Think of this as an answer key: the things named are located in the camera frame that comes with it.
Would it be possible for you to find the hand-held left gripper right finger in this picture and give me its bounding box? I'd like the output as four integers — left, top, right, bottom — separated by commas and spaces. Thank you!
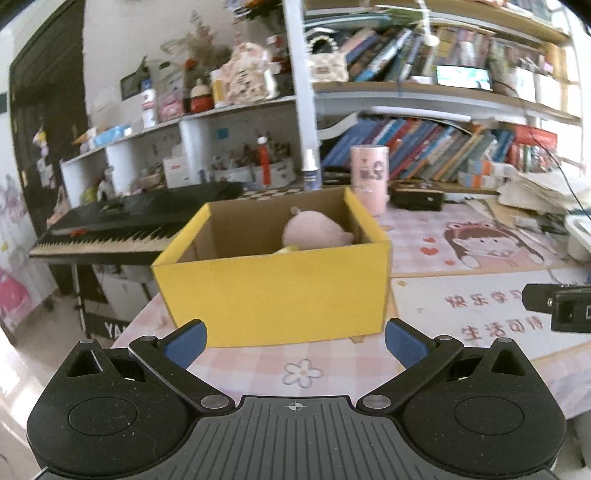
358, 318, 546, 413

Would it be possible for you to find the pink plush toy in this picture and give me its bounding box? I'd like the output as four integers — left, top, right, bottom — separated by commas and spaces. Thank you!
281, 207, 354, 252

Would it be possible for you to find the pink cartoon box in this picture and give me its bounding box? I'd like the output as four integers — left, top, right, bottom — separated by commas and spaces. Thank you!
157, 95, 183, 121

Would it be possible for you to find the white spray bottle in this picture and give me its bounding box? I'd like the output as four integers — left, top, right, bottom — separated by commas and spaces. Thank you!
302, 148, 320, 191

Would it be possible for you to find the pink wall sticker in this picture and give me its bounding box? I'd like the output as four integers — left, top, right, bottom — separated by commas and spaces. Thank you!
0, 173, 35, 333

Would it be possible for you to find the red round doll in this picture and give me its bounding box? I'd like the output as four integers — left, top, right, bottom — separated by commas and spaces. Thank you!
190, 78, 214, 114

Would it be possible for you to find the dark wooden box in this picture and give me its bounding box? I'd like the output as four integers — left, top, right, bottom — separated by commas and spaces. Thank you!
390, 182, 445, 212

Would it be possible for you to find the dark door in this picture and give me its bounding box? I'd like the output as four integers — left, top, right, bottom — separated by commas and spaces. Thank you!
9, 0, 88, 287

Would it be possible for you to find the phone with lit screen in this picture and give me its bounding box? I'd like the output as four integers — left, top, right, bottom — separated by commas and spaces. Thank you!
436, 65, 492, 90

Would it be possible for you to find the red book set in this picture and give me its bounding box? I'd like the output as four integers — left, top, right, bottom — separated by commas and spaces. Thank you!
508, 124, 559, 174

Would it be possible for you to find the black keyboard piano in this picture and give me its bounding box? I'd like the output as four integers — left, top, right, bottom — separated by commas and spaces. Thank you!
29, 181, 244, 266

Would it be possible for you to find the red white shelf box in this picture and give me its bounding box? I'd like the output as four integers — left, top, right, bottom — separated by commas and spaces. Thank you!
163, 157, 189, 188

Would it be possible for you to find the white tube lamp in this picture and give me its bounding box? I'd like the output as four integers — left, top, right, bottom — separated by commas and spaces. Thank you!
369, 106, 472, 121

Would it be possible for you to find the pink cartoon cylinder container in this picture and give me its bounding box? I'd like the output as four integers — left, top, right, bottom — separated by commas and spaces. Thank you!
349, 144, 389, 217

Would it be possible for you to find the yellow cardboard box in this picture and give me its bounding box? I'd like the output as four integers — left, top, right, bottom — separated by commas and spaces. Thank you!
151, 187, 393, 349

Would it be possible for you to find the white bookshelf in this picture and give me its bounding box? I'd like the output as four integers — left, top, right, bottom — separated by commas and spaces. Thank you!
60, 0, 583, 195

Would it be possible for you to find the floral printed bag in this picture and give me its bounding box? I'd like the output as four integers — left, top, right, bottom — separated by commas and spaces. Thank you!
212, 41, 278, 109

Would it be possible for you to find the white lotion bottle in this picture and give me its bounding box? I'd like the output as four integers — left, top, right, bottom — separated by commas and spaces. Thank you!
141, 80, 158, 128

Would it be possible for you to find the white pen tray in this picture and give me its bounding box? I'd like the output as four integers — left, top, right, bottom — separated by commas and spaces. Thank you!
212, 157, 296, 183

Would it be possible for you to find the black keyboard stand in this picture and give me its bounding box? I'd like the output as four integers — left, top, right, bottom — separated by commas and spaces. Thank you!
71, 263, 153, 342

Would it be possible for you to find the white pearl handbag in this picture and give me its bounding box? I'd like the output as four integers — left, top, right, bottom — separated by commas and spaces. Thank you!
307, 37, 348, 84

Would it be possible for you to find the red slim bottle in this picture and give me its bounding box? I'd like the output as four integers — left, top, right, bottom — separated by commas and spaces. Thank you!
257, 136, 271, 186

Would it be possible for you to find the row of leaning books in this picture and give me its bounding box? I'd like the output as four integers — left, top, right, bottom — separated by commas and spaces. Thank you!
321, 117, 515, 183

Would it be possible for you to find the black cable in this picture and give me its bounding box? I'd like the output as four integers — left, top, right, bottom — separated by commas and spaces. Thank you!
489, 78, 591, 213

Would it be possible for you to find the white plastic container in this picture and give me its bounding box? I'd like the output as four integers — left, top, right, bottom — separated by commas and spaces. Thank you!
564, 215, 591, 261

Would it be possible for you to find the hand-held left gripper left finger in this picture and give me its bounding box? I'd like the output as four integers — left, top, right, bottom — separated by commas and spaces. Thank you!
48, 318, 232, 413

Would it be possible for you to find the orange white carton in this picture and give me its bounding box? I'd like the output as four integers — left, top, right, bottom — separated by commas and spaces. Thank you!
466, 159, 515, 179
458, 171, 499, 188

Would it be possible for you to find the stack of papers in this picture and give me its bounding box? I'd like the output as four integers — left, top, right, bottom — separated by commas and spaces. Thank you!
496, 173, 591, 232

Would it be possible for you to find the wooden chess box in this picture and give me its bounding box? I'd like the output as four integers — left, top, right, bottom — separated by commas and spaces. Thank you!
238, 185, 345, 201

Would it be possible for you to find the shelf row of books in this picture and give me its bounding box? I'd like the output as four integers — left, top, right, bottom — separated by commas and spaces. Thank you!
346, 25, 546, 86

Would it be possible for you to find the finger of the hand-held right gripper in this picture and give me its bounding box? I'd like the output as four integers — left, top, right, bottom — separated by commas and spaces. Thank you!
524, 284, 591, 311

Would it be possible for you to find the blue tissue packet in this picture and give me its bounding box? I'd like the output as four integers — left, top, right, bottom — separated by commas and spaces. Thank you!
92, 124, 132, 148

